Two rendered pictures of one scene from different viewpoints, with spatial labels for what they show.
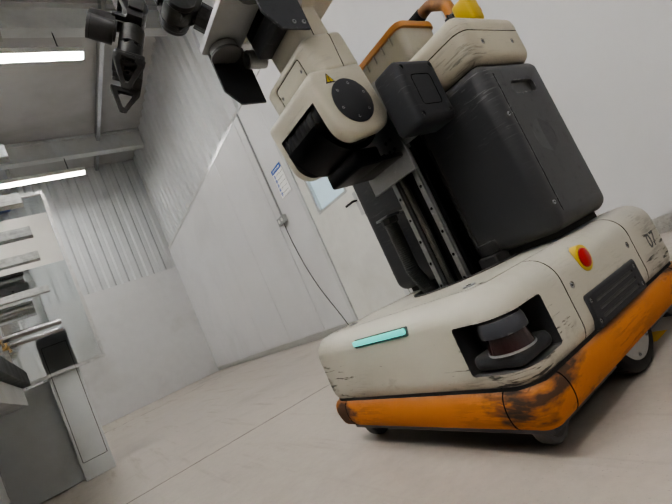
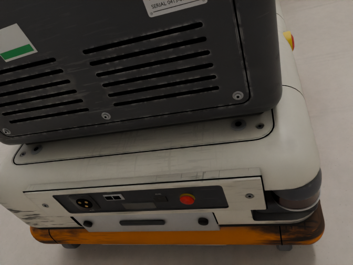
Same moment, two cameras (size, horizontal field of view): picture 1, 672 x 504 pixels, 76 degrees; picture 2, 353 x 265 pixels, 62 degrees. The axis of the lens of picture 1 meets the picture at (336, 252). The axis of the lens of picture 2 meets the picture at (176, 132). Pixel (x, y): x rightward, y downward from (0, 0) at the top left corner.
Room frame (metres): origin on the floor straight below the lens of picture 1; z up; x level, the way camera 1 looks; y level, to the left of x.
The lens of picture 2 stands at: (1.63, -0.60, 0.60)
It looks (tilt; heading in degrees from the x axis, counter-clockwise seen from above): 41 degrees down; 149
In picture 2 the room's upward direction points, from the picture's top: 23 degrees counter-clockwise
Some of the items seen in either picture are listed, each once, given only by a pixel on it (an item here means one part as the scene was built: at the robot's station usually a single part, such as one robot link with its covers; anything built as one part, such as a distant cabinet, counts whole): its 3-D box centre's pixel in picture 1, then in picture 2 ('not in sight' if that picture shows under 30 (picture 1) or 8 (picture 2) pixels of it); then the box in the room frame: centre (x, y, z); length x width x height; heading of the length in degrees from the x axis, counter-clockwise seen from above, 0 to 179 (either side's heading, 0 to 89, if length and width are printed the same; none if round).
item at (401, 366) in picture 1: (487, 318); (168, 104); (1.09, -0.27, 0.16); 0.67 x 0.64 x 0.25; 125
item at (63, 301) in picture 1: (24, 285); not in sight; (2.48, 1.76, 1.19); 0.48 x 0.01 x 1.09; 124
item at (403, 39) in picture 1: (397, 68); not in sight; (1.16, -0.37, 0.87); 0.23 x 0.15 x 0.11; 35
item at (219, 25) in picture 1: (252, 29); not in sight; (0.92, -0.04, 0.99); 0.28 x 0.16 x 0.22; 35
